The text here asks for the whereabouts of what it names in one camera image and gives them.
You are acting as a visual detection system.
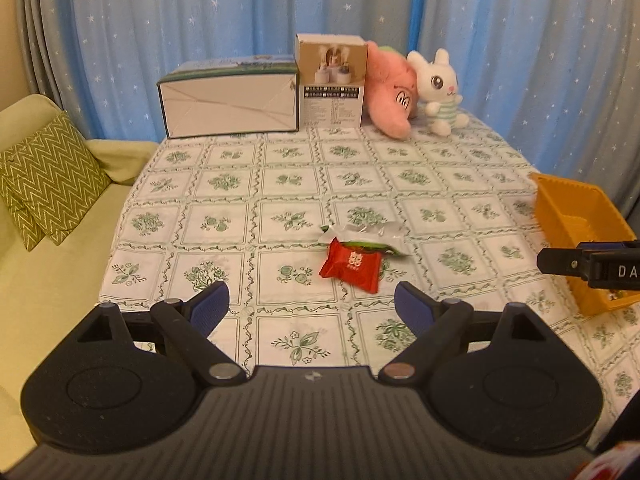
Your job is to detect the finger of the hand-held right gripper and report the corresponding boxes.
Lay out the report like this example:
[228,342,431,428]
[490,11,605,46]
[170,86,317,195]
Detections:
[576,241,640,252]
[537,247,595,279]

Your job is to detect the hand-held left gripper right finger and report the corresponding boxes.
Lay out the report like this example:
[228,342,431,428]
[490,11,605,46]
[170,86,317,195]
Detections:
[378,281,548,386]

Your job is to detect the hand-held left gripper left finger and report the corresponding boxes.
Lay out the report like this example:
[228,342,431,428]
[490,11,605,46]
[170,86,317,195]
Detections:
[76,281,248,387]

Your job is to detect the orange plastic basket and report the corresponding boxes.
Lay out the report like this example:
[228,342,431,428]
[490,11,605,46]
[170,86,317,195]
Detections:
[529,172,640,317]

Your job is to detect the red packet with white symbol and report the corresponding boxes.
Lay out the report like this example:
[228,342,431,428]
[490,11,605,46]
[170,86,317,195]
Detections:
[319,238,384,292]

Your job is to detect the silver green snack packet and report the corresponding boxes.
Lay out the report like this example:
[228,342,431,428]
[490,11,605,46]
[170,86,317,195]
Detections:
[319,223,412,259]

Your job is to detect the green floral tablecloth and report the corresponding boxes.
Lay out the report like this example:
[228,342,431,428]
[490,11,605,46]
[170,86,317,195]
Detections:
[97,112,640,415]

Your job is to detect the light green sofa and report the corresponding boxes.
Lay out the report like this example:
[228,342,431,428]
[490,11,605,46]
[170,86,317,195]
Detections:
[0,93,159,462]

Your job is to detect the red white printed cloth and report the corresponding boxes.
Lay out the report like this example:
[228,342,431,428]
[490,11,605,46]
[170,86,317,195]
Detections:
[589,441,640,480]

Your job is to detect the blue star curtain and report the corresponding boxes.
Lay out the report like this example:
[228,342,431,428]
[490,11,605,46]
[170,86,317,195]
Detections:
[15,0,422,144]
[412,0,640,242]

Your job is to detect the green zigzag cushion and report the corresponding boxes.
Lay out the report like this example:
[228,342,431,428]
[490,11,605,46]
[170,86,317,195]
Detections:
[0,192,47,252]
[0,109,112,246]

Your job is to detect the wide white cardboard box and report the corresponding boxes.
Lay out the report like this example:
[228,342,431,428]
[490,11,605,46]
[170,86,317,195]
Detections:
[156,55,300,140]

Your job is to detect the white bunny plush toy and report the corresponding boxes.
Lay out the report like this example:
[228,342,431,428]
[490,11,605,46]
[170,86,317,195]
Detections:
[406,48,471,137]

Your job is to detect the pink plush toy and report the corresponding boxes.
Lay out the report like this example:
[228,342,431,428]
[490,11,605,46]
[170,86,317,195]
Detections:
[362,44,419,140]

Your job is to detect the tall beige product box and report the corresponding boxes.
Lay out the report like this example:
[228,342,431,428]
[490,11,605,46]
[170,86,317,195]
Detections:
[293,33,370,129]

